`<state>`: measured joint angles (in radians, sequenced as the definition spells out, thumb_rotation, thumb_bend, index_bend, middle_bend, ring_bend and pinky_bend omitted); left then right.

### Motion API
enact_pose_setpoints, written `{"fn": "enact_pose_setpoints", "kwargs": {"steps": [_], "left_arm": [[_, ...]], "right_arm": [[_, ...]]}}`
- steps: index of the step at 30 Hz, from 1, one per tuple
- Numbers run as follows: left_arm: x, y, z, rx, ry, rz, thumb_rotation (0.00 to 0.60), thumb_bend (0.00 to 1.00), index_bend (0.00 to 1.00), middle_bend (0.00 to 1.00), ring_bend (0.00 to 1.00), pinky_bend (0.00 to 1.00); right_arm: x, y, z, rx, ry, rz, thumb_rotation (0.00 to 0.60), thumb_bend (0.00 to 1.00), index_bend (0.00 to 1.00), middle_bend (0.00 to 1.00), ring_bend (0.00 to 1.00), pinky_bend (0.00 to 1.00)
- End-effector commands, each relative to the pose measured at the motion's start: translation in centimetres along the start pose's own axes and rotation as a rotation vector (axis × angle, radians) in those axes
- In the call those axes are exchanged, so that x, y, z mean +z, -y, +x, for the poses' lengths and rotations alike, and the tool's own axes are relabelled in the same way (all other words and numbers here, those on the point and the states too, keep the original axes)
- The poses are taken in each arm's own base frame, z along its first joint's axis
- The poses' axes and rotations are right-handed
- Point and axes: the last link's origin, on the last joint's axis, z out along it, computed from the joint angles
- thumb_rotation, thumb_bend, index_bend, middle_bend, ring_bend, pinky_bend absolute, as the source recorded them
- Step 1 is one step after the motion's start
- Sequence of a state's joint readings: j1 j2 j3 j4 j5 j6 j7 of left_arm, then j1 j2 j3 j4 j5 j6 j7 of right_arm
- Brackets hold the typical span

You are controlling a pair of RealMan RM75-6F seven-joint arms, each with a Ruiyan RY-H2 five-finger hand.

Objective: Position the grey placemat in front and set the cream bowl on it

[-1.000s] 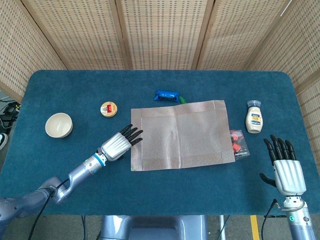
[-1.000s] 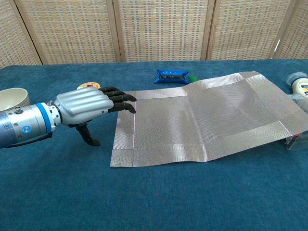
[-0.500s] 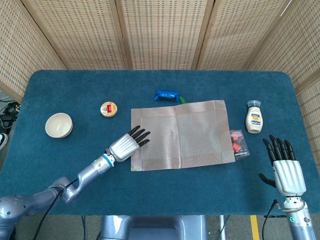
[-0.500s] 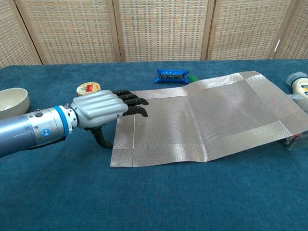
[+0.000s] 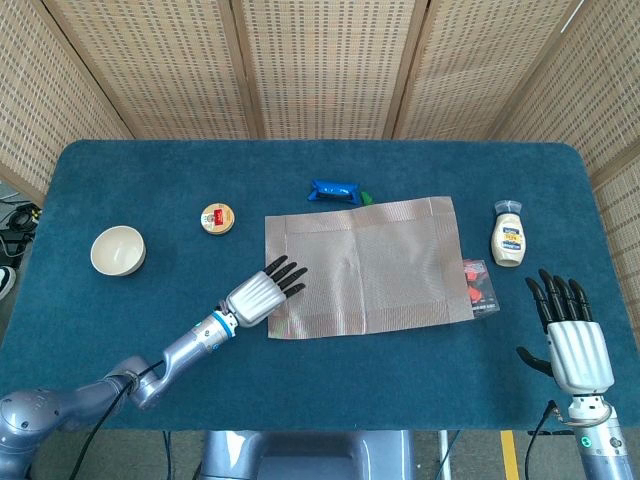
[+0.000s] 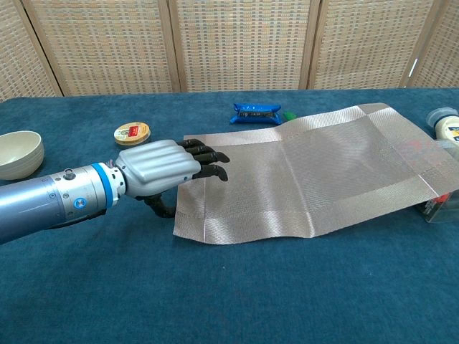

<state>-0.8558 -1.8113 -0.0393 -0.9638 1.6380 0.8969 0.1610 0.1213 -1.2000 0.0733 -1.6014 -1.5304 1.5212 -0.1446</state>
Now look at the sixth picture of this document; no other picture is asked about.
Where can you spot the blue tablecloth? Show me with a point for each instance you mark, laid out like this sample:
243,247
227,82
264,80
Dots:
215,286

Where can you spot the bamboo folding screen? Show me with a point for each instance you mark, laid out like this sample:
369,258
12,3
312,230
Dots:
236,43

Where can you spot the clear box with red capsules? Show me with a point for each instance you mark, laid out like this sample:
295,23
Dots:
437,211

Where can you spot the beige woven placemat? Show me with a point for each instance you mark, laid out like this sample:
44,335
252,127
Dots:
305,179

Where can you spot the blue snack packet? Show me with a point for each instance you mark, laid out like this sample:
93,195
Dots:
254,114

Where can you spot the round yellow tin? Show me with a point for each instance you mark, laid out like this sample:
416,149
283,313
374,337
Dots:
132,132

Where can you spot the white ribbed bowl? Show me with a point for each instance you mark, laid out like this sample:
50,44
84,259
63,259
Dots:
19,157

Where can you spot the mayonnaise squeeze bottle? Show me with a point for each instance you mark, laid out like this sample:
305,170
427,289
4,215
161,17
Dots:
446,123

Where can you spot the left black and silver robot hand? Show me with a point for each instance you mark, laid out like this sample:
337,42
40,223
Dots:
157,165

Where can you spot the colourful feather shuttlecock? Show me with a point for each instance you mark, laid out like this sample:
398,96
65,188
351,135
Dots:
288,116

